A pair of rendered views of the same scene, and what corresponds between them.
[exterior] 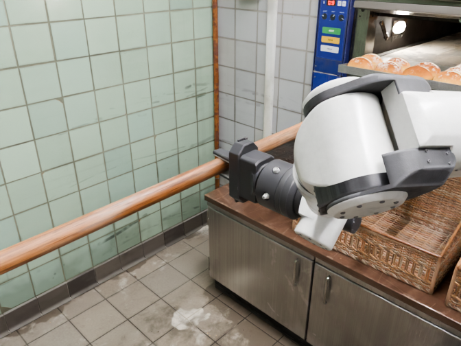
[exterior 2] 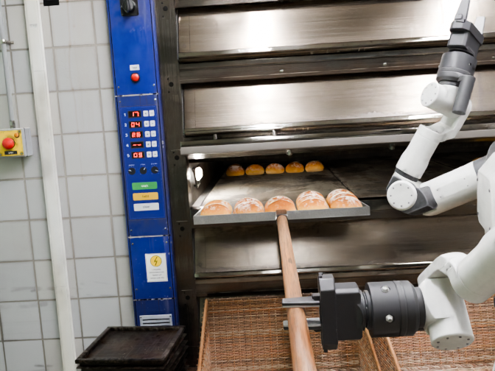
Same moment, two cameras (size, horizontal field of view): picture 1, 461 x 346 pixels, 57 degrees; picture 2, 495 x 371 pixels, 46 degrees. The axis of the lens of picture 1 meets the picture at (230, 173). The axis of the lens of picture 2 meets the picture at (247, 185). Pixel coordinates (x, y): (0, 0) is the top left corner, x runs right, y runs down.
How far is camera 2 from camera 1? 0.68 m
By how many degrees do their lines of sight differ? 44
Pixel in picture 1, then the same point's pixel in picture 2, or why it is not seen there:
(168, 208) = not seen: outside the picture
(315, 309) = not seen: outside the picture
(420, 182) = not seen: outside the picture
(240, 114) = (12, 327)
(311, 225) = (455, 323)
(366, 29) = (185, 177)
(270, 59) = (57, 236)
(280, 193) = (406, 308)
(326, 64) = (146, 225)
